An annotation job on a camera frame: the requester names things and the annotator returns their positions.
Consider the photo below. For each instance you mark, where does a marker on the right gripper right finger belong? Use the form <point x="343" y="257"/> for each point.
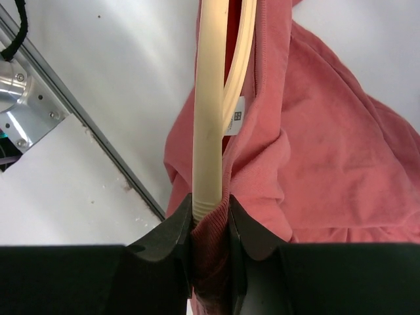
<point x="272" y="276"/>

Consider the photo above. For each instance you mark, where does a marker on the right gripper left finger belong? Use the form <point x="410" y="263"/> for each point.
<point x="149" y="276"/>

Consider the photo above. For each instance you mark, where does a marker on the red t shirt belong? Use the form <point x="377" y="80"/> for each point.
<point x="317" y="160"/>

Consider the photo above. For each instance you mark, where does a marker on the peach plastic hanger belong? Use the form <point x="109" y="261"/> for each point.
<point x="215" y="97"/>

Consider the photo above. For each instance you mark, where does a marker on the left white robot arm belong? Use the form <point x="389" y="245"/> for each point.
<point x="29" y="109"/>

